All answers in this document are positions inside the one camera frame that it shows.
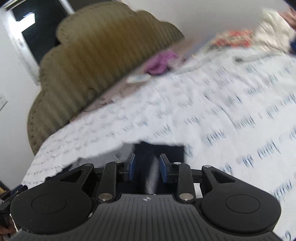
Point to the white quilt with blue script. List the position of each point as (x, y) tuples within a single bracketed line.
[(233, 109)]

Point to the purple cloth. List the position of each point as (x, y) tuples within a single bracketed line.
[(159, 64)]

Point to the navy and grey sweater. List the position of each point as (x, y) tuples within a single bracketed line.
[(147, 177)]

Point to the red patterned cloth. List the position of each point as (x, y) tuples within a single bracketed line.
[(240, 38)]

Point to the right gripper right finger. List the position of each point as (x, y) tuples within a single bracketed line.
[(179, 176)]

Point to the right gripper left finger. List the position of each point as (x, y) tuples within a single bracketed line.
[(115, 179)]

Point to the cream puffy blanket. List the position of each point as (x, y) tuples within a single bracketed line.
[(273, 33)]

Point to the olive upholstered headboard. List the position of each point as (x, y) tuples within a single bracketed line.
[(98, 46)]

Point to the white wall socket left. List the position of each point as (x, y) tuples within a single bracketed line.
[(3, 101)]

